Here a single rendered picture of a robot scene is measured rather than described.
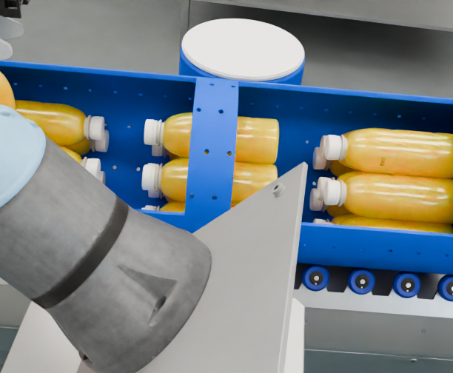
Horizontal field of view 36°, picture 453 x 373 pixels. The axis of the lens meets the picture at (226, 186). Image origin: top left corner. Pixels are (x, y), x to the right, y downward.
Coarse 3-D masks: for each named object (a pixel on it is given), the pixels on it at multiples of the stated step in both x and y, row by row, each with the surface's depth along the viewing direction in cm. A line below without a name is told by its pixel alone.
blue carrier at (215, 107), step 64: (0, 64) 109; (128, 128) 126; (192, 128) 100; (320, 128) 125; (384, 128) 124; (448, 128) 124; (128, 192) 126; (192, 192) 100; (320, 256) 107; (384, 256) 106; (448, 256) 105
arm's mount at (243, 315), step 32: (256, 192) 65; (288, 192) 61; (224, 224) 66; (256, 224) 61; (288, 224) 57; (224, 256) 61; (256, 256) 57; (288, 256) 53; (224, 288) 57; (256, 288) 54; (288, 288) 51; (192, 320) 58; (224, 320) 54; (256, 320) 51; (288, 320) 48; (192, 352) 54; (224, 352) 51; (256, 352) 48
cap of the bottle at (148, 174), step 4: (144, 168) 107; (148, 168) 107; (152, 168) 107; (144, 172) 107; (148, 172) 107; (152, 172) 107; (144, 176) 106; (148, 176) 106; (152, 176) 107; (144, 180) 106; (148, 180) 106; (152, 180) 107; (144, 184) 107; (148, 184) 107; (152, 184) 107; (144, 188) 107; (148, 188) 107; (152, 188) 107
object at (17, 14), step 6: (0, 0) 88; (6, 0) 87; (12, 0) 87; (18, 0) 86; (24, 0) 91; (0, 6) 88; (6, 6) 89; (12, 6) 88; (18, 6) 87; (0, 12) 88; (6, 12) 87; (12, 12) 87; (18, 12) 87; (18, 18) 88
